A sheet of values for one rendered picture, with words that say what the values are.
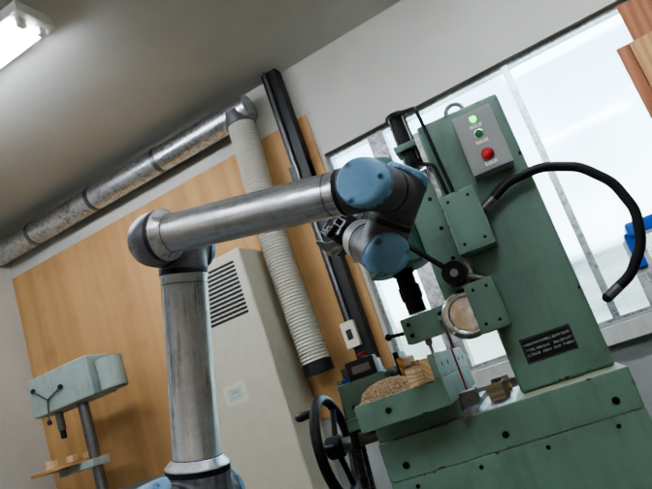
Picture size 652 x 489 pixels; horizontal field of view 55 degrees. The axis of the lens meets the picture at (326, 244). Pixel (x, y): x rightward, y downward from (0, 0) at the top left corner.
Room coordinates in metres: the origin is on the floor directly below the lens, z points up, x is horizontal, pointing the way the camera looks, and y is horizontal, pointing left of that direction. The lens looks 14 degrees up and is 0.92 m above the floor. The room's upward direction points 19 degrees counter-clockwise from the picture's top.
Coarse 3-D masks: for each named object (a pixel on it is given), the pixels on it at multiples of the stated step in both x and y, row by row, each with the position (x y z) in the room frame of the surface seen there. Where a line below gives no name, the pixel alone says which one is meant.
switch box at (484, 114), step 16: (480, 112) 1.45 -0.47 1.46; (464, 128) 1.47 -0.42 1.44; (480, 128) 1.46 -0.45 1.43; (496, 128) 1.45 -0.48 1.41; (464, 144) 1.47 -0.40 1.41; (480, 144) 1.46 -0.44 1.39; (496, 144) 1.45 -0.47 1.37; (480, 160) 1.46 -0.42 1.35; (512, 160) 1.45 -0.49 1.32; (480, 176) 1.49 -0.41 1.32
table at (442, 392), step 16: (464, 368) 1.85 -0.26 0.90; (432, 384) 1.40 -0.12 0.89; (448, 384) 1.45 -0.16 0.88; (384, 400) 1.43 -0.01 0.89; (400, 400) 1.42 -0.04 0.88; (416, 400) 1.41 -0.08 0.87; (432, 400) 1.40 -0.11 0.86; (448, 400) 1.39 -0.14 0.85; (368, 416) 1.44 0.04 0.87; (384, 416) 1.43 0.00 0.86; (400, 416) 1.42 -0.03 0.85; (368, 432) 1.44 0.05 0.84
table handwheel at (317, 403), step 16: (320, 400) 1.75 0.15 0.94; (336, 416) 1.84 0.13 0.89; (320, 432) 1.67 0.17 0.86; (336, 432) 1.81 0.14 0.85; (320, 448) 1.65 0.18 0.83; (336, 448) 1.76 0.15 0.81; (320, 464) 1.65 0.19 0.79; (352, 464) 1.88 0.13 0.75; (336, 480) 1.67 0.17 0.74; (352, 480) 1.82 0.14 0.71
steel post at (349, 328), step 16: (272, 80) 3.10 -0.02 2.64; (272, 96) 3.09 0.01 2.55; (288, 96) 3.14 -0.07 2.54; (288, 112) 3.08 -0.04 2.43; (288, 128) 3.10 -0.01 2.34; (288, 144) 3.09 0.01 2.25; (304, 144) 3.12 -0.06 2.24; (304, 160) 3.09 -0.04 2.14; (304, 176) 3.10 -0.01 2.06; (320, 224) 3.10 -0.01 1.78; (320, 240) 3.09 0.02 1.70; (336, 272) 3.10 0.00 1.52; (336, 288) 3.09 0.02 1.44; (352, 288) 3.10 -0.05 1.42; (352, 304) 3.09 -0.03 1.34; (352, 320) 3.08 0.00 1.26; (352, 336) 3.08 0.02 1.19; (368, 336) 3.08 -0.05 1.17; (368, 352) 3.09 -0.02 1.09
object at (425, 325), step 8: (424, 312) 1.67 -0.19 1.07; (432, 312) 1.66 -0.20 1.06; (400, 320) 1.68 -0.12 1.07; (408, 320) 1.68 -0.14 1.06; (416, 320) 1.67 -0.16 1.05; (424, 320) 1.67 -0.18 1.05; (432, 320) 1.66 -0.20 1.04; (408, 328) 1.68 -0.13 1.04; (416, 328) 1.67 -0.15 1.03; (424, 328) 1.67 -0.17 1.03; (432, 328) 1.66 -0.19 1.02; (440, 328) 1.66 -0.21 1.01; (408, 336) 1.68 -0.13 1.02; (416, 336) 1.68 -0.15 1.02; (424, 336) 1.67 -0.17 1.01; (432, 336) 1.67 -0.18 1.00; (408, 344) 1.68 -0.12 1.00
